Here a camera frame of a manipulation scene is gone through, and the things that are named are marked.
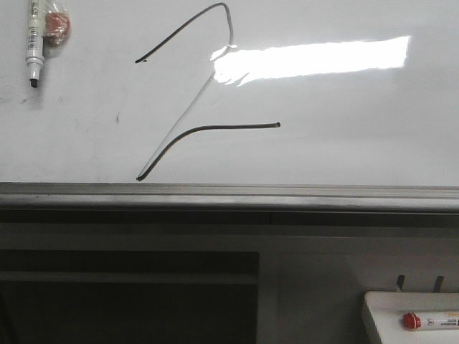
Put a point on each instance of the grey aluminium whiteboard ledge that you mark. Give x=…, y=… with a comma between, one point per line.
x=228, y=204

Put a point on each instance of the white marker tray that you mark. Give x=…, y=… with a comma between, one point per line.
x=382, y=316

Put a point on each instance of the dark rectangular panel below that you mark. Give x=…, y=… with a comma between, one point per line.
x=128, y=297

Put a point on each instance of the red-capped white marker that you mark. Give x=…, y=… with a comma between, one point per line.
x=423, y=321

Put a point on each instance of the left metal tray hook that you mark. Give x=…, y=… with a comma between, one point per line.
x=400, y=283

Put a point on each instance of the metal tray hook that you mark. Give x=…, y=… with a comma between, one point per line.
x=400, y=283
x=438, y=284

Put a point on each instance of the right metal tray hook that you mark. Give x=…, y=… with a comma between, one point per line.
x=438, y=284

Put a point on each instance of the red round magnet with tape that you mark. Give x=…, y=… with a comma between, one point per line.
x=57, y=28

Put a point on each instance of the white black-tipped whiteboard marker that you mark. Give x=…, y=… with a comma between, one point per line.
x=35, y=42

